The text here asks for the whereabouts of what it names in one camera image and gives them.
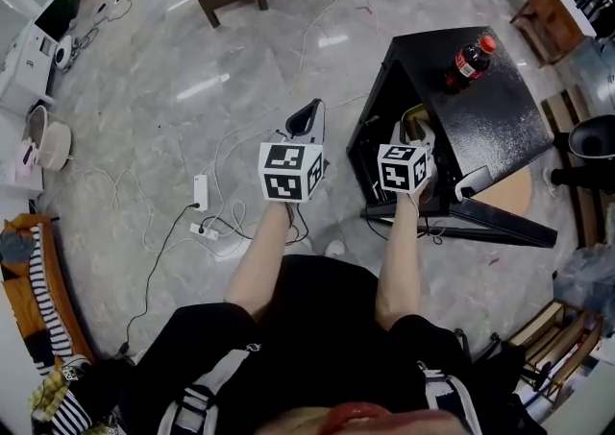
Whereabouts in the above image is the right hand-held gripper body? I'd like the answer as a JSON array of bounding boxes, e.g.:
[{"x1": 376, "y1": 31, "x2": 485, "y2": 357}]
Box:
[{"x1": 377, "y1": 119, "x2": 439, "y2": 195}]

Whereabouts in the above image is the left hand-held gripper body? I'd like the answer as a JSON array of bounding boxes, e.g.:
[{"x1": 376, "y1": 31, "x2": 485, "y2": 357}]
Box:
[{"x1": 258, "y1": 128, "x2": 331, "y2": 205}]

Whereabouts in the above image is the yellowish container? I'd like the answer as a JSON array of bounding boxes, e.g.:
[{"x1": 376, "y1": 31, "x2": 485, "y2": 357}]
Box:
[{"x1": 400, "y1": 103, "x2": 433, "y2": 142}]

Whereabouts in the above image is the black mini fridge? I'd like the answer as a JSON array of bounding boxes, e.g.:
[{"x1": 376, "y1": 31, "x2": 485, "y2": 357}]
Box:
[{"x1": 345, "y1": 25, "x2": 559, "y2": 250}]

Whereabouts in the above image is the person's left forearm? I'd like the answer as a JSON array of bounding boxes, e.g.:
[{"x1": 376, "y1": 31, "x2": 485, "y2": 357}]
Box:
[{"x1": 224, "y1": 201, "x2": 295, "y2": 320}]

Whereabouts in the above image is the person's right forearm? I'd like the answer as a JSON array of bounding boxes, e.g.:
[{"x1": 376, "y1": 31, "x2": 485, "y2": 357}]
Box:
[{"x1": 374, "y1": 188, "x2": 434, "y2": 331}]

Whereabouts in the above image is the long white power strip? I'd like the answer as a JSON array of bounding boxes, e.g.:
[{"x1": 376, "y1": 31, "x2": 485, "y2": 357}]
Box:
[{"x1": 192, "y1": 174, "x2": 210, "y2": 212}]

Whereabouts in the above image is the small white power strip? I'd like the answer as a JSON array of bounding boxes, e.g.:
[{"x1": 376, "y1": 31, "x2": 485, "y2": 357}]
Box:
[{"x1": 188, "y1": 222, "x2": 220, "y2": 242}]

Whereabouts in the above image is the round wooden board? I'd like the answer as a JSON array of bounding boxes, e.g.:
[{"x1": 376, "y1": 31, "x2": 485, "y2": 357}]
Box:
[{"x1": 473, "y1": 165, "x2": 534, "y2": 219}]

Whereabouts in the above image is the dark cola bottle red cap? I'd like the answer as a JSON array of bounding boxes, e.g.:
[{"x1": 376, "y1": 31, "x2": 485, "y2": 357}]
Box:
[{"x1": 443, "y1": 34, "x2": 498, "y2": 95}]

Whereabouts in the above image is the person's black shirt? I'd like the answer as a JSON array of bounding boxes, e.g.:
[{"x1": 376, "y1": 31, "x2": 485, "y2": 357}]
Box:
[{"x1": 71, "y1": 254, "x2": 549, "y2": 435}]

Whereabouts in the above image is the wooden cabinet white top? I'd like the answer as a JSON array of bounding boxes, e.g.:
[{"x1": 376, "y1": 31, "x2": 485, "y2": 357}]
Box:
[{"x1": 509, "y1": 0, "x2": 598, "y2": 69}]

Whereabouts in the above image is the clear plastic bag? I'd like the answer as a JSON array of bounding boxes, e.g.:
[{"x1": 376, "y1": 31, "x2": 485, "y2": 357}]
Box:
[{"x1": 552, "y1": 244, "x2": 615, "y2": 331}]

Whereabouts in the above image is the wooden shelf rack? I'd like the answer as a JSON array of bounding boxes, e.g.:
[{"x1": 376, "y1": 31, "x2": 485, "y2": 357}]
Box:
[{"x1": 505, "y1": 300, "x2": 605, "y2": 408}]

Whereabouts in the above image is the beige round basket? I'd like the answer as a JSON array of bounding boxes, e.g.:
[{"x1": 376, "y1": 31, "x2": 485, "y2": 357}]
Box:
[{"x1": 24, "y1": 105, "x2": 74, "y2": 173}]

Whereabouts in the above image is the white box appliance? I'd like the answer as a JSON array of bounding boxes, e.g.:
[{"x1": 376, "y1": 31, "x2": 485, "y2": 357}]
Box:
[{"x1": 0, "y1": 0, "x2": 74, "y2": 113}]

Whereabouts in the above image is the striped cloth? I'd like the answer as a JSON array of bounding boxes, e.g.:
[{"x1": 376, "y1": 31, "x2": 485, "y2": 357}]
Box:
[{"x1": 27, "y1": 225, "x2": 93, "y2": 434}]

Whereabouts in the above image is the orange wooden chair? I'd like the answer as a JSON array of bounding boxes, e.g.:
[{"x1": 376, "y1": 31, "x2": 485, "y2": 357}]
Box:
[{"x1": 0, "y1": 213, "x2": 96, "y2": 370}]

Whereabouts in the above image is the white cable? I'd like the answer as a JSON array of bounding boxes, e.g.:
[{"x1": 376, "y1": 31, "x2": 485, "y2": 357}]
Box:
[{"x1": 81, "y1": 0, "x2": 385, "y2": 261}]

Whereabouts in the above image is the black power cable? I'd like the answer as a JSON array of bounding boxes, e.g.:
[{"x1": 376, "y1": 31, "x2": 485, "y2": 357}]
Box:
[{"x1": 116, "y1": 201, "x2": 202, "y2": 357}]

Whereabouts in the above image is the grey harness strap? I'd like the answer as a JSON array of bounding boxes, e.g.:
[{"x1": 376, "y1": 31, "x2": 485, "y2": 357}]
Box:
[
  {"x1": 157, "y1": 341, "x2": 263, "y2": 435},
  {"x1": 416, "y1": 359, "x2": 484, "y2": 435}
]

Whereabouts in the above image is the white round camera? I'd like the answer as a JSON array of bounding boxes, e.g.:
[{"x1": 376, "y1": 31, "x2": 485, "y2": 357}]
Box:
[{"x1": 54, "y1": 35, "x2": 74, "y2": 71}]

